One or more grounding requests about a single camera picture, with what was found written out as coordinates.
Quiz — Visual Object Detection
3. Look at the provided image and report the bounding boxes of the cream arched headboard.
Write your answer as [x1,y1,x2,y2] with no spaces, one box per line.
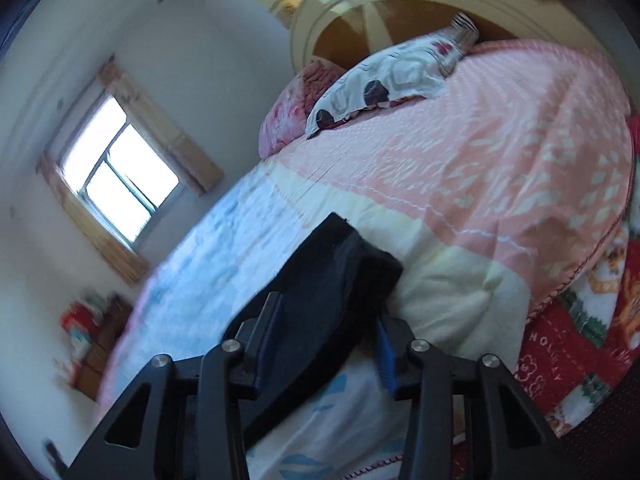
[290,0,606,73]

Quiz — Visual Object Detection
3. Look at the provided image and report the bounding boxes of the wooden desk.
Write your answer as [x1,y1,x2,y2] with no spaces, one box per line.
[65,295,133,401]

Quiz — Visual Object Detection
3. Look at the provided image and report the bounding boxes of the beige patterned curtain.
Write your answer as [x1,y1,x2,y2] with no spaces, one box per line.
[97,62,223,196]
[42,152,151,288]

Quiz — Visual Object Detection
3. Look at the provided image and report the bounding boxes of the red gift bag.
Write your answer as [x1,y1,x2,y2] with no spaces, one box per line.
[61,300,106,341]

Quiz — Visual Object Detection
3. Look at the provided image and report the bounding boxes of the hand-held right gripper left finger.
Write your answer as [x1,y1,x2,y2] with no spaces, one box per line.
[62,292,284,480]

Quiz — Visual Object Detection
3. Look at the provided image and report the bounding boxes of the black pants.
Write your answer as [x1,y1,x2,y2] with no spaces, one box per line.
[222,212,405,448]

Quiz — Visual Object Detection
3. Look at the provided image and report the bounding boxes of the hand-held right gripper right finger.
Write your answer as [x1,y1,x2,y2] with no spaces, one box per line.
[375,317,571,480]

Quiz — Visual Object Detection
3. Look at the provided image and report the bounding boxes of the white patterned pillow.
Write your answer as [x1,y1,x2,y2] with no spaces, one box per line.
[305,12,481,140]

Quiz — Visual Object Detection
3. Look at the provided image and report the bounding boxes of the window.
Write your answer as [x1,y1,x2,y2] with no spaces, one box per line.
[60,95,179,248]

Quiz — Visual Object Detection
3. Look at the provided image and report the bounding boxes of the red printed blanket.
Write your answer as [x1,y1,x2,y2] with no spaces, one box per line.
[450,115,640,466]

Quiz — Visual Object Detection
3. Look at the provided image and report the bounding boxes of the pink and cream quilt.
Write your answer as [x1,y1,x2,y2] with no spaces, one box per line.
[227,39,635,480]

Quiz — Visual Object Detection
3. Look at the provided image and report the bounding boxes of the pink floral pillow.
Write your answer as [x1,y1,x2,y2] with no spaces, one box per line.
[258,60,346,158]

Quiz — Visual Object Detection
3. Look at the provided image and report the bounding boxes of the blue polka-dot bed sheet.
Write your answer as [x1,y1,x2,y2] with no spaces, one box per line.
[97,167,321,411]

